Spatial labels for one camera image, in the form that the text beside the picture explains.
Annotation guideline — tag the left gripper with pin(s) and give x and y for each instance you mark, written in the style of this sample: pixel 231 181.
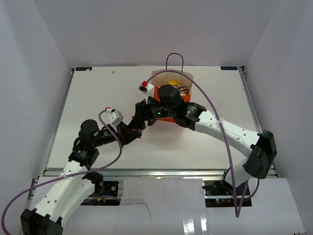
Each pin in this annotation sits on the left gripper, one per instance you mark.
pixel 125 133

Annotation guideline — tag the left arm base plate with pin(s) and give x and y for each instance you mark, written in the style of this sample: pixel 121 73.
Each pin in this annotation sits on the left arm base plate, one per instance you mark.
pixel 107 188

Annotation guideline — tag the yellow snack packet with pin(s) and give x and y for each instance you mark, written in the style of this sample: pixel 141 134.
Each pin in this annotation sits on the yellow snack packet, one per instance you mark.
pixel 174 83

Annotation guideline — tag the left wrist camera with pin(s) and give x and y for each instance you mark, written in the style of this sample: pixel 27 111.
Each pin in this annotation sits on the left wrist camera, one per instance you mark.
pixel 114 116

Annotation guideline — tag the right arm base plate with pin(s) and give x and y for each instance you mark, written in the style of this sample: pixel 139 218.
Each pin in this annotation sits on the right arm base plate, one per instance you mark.
pixel 218 197

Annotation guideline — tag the brown snack bar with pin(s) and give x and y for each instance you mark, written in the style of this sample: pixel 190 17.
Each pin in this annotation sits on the brown snack bar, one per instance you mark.
pixel 185 89

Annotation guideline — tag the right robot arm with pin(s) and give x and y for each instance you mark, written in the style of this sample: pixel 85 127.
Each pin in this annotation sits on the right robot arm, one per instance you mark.
pixel 258 148

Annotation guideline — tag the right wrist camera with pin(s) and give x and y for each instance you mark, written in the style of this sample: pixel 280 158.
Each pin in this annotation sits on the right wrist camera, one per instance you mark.
pixel 148 89

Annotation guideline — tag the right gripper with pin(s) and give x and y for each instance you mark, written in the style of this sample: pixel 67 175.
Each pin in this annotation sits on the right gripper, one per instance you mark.
pixel 143 113

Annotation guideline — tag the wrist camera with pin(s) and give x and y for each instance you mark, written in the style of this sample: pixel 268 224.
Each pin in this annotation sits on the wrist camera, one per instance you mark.
pixel 114 116
pixel 148 89

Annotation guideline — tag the orange paper bag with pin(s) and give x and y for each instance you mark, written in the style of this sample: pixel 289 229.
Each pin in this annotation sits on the orange paper bag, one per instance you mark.
pixel 178 81

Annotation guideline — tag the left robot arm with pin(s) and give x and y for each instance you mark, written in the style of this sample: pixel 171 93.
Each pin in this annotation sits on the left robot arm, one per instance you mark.
pixel 51 214

